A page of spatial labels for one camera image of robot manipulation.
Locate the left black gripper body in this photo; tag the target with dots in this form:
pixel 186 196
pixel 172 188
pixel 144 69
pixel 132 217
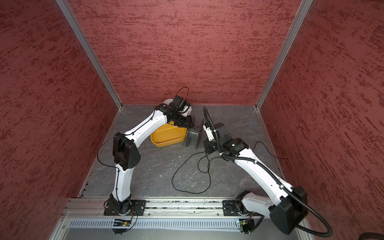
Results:
pixel 182 121

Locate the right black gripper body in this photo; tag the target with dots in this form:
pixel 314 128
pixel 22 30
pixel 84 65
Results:
pixel 213 145

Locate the dark grey cable spool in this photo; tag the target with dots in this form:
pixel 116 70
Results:
pixel 194 135

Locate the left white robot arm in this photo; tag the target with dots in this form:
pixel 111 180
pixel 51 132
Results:
pixel 126 151

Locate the yellow plastic tray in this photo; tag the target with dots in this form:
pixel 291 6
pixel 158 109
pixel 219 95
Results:
pixel 168 134

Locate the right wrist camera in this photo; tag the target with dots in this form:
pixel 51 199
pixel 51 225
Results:
pixel 220 128

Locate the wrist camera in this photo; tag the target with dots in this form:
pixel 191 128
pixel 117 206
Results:
pixel 220 128
pixel 181 105

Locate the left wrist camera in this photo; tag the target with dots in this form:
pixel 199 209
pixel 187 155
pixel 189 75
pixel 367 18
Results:
pixel 181 105

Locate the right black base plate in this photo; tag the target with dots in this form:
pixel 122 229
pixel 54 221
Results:
pixel 237 208

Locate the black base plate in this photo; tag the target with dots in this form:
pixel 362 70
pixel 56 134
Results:
pixel 237 208
pixel 126 208

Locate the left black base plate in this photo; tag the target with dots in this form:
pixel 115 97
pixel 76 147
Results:
pixel 126 208

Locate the aluminium mounting rail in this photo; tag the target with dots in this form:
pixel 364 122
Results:
pixel 148 208

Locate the right aluminium corner post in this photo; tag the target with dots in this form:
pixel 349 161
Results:
pixel 290 37

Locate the aluminium corner post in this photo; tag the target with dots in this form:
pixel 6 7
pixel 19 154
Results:
pixel 78 31
pixel 290 37

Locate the left aluminium corner post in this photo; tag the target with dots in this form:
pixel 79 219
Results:
pixel 78 31

